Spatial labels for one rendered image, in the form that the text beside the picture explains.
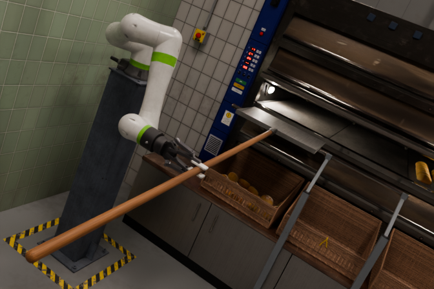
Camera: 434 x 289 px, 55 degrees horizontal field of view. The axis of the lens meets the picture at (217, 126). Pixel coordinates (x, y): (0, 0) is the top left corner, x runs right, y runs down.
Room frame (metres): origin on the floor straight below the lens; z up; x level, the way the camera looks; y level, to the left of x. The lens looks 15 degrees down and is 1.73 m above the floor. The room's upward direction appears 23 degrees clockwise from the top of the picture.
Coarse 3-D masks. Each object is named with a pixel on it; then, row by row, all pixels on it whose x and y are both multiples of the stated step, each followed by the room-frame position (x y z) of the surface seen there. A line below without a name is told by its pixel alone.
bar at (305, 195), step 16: (336, 160) 2.48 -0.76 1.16; (368, 176) 2.41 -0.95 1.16; (304, 192) 2.29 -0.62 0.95; (400, 192) 2.34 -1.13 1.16; (288, 224) 2.29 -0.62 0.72; (384, 240) 2.12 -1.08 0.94; (272, 256) 2.29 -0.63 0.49; (368, 272) 2.11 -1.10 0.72; (256, 288) 2.29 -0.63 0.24; (352, 288) 2.12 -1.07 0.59
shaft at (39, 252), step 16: (240, 144) 1.93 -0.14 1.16; (176, 176) 1.37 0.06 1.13; (192, 176) 1.44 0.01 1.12; (144, 192) 1.18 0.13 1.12; (160, 192) 1.23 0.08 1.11; (112, 208) 1.03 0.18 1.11; (128, 208) 1.07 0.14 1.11; (80, 224) 0.91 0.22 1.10; (96, 224) 0.94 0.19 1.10; (48, 240) 0.82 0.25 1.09; (64, 240) 0.84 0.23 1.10; (32, 256) 0.76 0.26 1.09
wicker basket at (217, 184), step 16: (224, 160) 2.84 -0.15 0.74; (240, 160) 3.00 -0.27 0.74; (256, 160) 2.97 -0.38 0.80; (208, 176) 2.61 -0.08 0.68; (224, 176) 2.57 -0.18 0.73; (240, 176) 2.95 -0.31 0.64; (256, 176) 2.92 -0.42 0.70; (272, 176) 2.90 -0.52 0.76; (288, 176) 2.88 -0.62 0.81; (224, 192) 2.55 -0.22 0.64; (240, 192) 2.52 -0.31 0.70; (288, 192) 2.83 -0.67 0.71; (240, 208) 2.50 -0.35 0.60; (256, 208) 2.46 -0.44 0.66; (272, 208) 2.42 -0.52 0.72; (272, 224) 2.48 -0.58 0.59
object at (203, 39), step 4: (196, 28) 3.25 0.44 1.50; (200, 28) 3.28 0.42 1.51; (196, 32) 3.24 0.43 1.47; (200, 32) 3.23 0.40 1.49; (204, 32) 3.22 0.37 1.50; (208, 32) 3.25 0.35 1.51; (204, 36) 3.22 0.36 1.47; (208, 36) 3.27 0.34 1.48; (196, 40) 3.23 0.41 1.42; (200, 40) 3.22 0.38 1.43; (204, 40) 3.23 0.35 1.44; (204, 44) 3.25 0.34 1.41
